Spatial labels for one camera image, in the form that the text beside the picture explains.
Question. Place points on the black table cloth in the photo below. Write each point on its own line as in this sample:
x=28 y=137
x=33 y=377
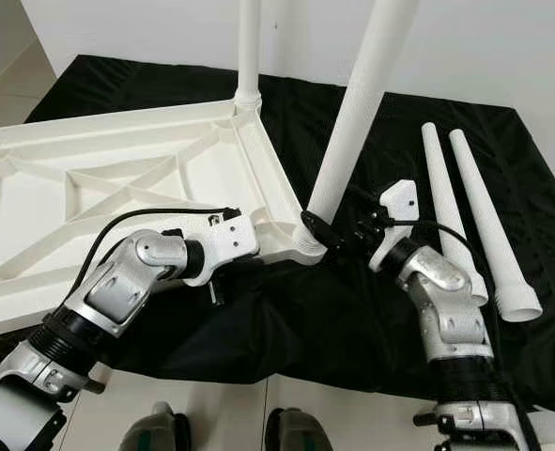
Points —
x=315 y=310

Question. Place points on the white plastic children table top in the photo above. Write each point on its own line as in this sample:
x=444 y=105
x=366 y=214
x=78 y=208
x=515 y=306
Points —
x=52 y=244

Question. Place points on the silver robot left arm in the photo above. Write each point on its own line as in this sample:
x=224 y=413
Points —
x=127 y=282

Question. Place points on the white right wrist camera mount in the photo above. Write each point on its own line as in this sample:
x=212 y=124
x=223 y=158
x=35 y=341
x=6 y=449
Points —
x=399 y=195

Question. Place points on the grey robot right leg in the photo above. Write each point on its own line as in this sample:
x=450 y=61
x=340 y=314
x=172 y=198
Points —
x=296 y=432

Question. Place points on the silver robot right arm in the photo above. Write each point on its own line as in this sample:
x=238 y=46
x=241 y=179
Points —
x=446 y=310

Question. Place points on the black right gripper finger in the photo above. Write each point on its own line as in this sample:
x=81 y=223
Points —
x=320 y=228

